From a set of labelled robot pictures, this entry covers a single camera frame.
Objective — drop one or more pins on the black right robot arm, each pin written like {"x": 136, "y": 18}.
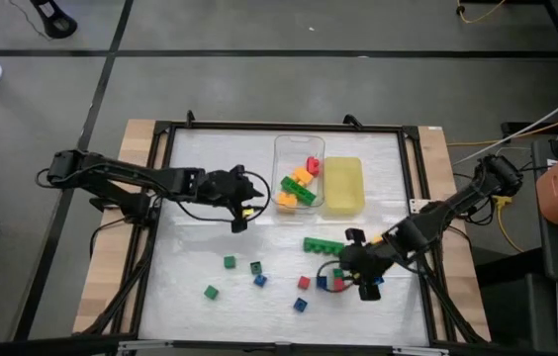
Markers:
{"x": 457, "y": 200}

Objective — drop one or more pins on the small green cube dark hole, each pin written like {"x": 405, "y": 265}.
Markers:
{"x": 338, "y": 272}
{"x": 255, "y": 267}

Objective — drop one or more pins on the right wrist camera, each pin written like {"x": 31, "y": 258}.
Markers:
{"x": 355, "y": 235}

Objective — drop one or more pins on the black stand base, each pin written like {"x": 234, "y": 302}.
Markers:
{"x": 56, "y": 22}

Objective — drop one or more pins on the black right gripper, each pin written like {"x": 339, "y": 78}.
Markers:
{"x": 370, "y": 262}

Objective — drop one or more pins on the large red building block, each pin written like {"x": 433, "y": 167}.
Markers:
{"x": 313, "y": 165}

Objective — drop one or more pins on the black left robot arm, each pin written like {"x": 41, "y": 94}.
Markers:
{"x": 125, "y": 175}

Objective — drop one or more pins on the black metal table frame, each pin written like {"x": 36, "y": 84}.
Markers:
{"x": 284, "y": 126}

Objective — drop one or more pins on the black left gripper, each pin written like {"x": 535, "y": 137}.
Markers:
{"x": 224, "y": 188}

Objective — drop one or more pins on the clear plastic bin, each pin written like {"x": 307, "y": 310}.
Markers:
{"x": 299, "y": 148}

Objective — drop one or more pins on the long green building block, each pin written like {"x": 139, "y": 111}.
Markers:
{"x": 299, "y": 191}
{"x": 321, "y": 245}

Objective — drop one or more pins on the small blue cube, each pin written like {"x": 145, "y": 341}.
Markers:
{"x": 380, "y": 281}
{"x": 321, "y": 282}
{"x": 300, "y": 304}
{"x": 259, "y": 281}

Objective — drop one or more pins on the small red cube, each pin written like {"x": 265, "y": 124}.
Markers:
{"x": 340, "y": 285}
{"x": 304, "y": 282}

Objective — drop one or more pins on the white table mat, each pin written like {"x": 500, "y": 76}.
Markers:
{"x": 210, "y": 321}

